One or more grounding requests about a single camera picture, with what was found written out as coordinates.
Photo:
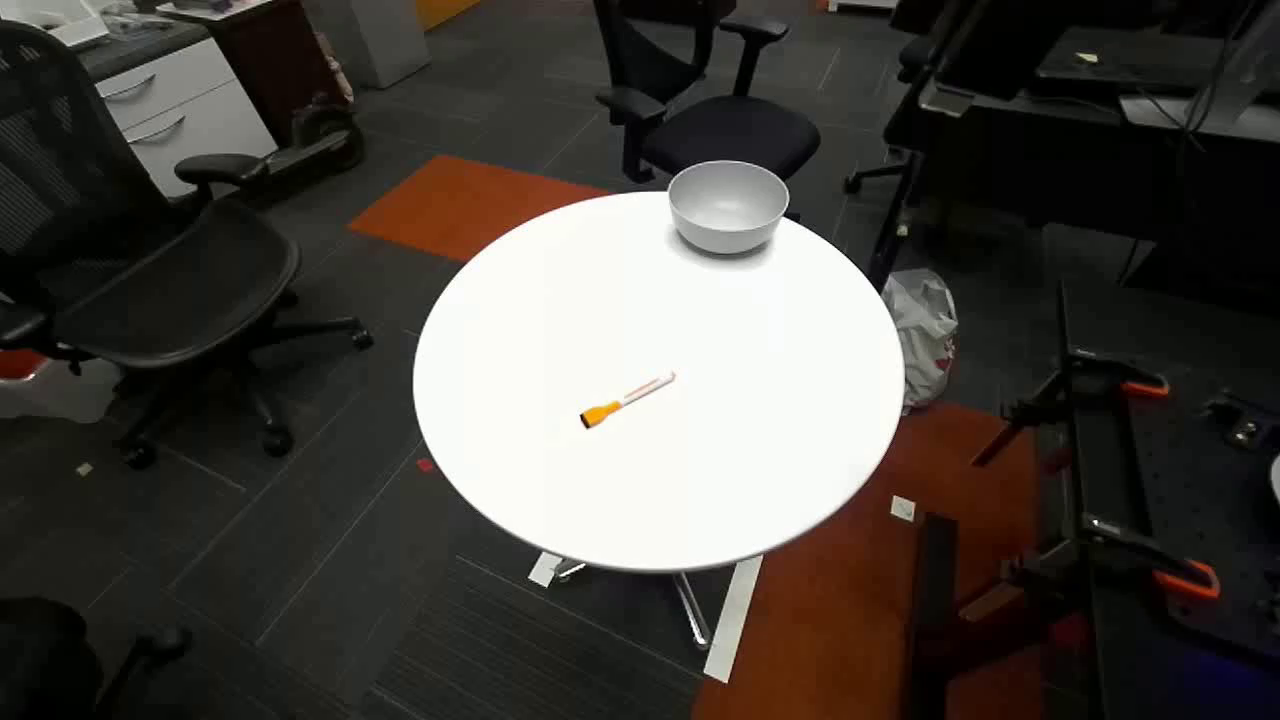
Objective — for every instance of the orange and white marker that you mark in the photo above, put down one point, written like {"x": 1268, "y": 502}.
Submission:
{"x": 637, "y": 394}

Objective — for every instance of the grey round bowl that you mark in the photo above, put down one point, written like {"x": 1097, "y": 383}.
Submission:
{"x": 725, "y": 214}

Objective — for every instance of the black office chair top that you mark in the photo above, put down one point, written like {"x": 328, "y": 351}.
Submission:
{"x": 735, "y": 130}

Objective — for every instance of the white table base legs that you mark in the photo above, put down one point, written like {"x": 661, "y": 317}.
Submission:
{"x": 735, "y": 620}

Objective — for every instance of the white plastic bag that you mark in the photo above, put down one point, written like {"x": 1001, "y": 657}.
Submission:
{"x": 921, "y": 327}

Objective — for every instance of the small white floor tag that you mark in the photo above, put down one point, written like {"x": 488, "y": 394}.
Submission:
{"x": 907, "y": 510}

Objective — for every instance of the black wheeled scooter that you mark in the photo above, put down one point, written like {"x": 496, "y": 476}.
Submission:
{"x": 323, "y": 135}

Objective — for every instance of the black orange bar clamp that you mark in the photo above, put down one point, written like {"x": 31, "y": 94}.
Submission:
{"x": 1085, "y": 383}
{"x": 1132, "y": 562}

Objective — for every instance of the black mesh office chair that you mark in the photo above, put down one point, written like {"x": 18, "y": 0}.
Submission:
{"x": 172, "y": 284}

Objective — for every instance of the black office desk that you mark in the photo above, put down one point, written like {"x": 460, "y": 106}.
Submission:
{"x": 1064, "y": 144}

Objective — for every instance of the white drawer cabinet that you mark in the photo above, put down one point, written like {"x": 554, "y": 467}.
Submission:
{"x": 187, "y": 114}

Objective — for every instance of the black clamped stand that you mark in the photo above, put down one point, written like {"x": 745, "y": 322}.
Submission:
{"x": 1114, "y": 640}

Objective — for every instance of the black chair with armrest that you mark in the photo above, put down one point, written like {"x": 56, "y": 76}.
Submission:
{"x": 45, "y": 660}

